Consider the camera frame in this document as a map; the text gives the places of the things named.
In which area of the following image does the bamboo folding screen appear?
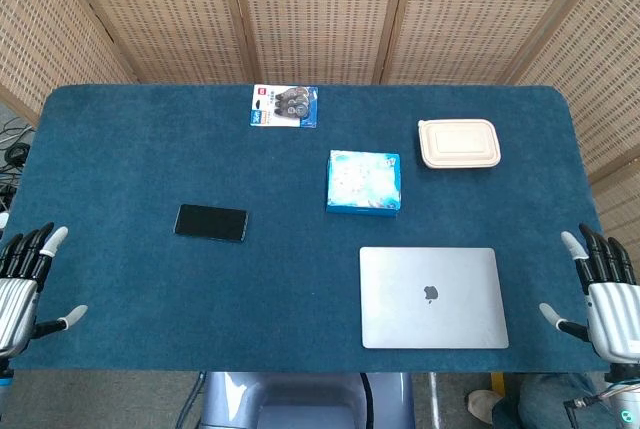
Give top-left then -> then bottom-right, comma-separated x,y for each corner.
0,0 -> 640,270

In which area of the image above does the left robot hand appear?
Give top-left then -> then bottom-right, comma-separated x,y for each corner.
0,221 -> 89,361

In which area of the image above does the blue tissue pack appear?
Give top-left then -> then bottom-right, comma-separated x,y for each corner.
325,149 -> 403,217

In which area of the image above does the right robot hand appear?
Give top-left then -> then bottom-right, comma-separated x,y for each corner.
538,222 -> 640,367

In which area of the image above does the correction tape blister pack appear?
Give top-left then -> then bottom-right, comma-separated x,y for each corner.
249,83 -> 320,130

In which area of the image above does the black smartphone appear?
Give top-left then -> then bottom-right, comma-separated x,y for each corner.
173,203 -> 250,243

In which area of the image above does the blue table cloth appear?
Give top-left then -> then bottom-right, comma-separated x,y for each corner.
0,83 -> 617,374

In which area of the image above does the black cables bundle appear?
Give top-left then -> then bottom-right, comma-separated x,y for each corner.
0,116 -> 35,215

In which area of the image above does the person's jeans leg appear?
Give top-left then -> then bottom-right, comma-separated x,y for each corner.
492,371 -> 609,429

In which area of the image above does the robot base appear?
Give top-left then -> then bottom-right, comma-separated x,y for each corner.
198,371 -> 416,429

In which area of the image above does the beige lunch box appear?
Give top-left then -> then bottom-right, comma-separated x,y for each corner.
417,118 -> 503,170

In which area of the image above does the silver laptop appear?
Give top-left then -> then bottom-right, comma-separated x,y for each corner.
358,246 -> 510,350

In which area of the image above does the person's shoe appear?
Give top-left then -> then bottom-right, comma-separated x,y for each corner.
465,389 -> 504,425

